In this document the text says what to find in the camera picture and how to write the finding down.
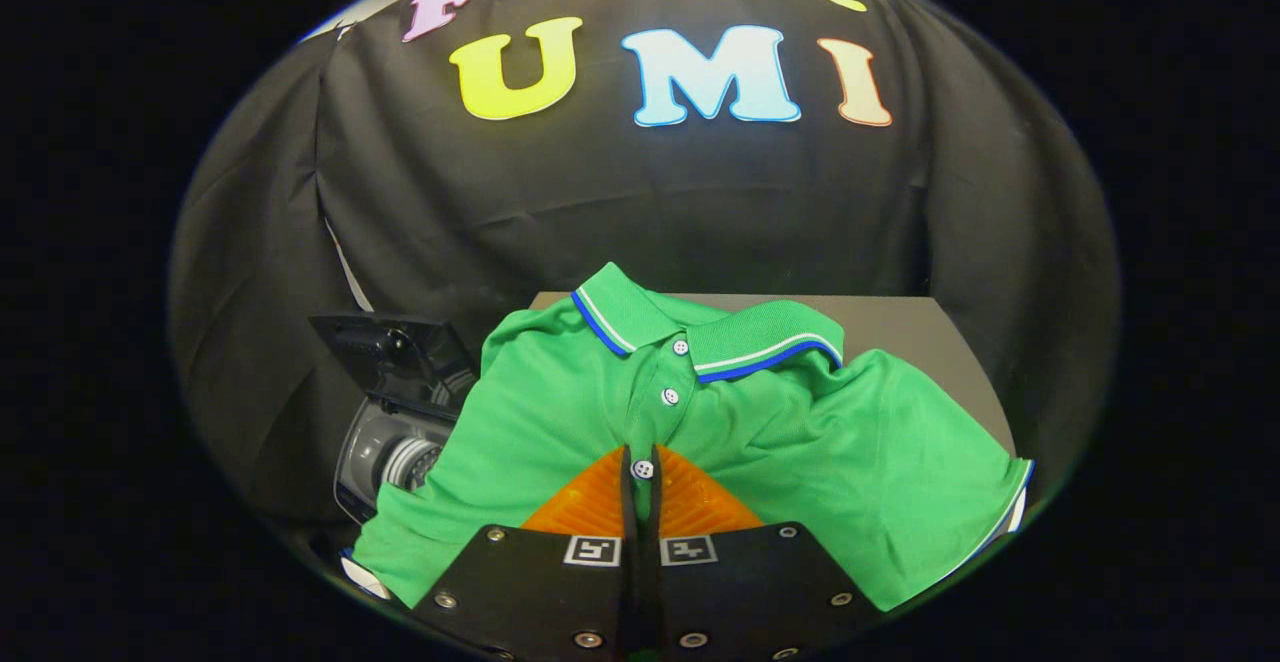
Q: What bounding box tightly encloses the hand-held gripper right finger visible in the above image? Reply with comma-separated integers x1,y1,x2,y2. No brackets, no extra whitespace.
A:
640,445,886,659

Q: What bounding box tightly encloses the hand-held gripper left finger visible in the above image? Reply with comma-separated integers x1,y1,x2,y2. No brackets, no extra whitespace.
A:
410,445,641,659

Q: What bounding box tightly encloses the green polo shirt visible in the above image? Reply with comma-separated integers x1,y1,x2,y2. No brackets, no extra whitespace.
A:
340,262,1036,613

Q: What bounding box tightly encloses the grey washing machine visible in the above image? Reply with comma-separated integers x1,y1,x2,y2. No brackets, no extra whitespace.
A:
333,397,481,525

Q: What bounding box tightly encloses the dark washing machine lid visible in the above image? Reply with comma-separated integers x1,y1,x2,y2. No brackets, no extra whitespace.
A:
308,312,479,415

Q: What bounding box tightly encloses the beige cabinet with dark top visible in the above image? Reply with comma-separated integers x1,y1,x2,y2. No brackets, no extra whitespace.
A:
530,292,1017,455

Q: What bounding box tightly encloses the black backdrop cloth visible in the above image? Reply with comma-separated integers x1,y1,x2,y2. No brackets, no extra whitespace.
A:
168,0,1121,533

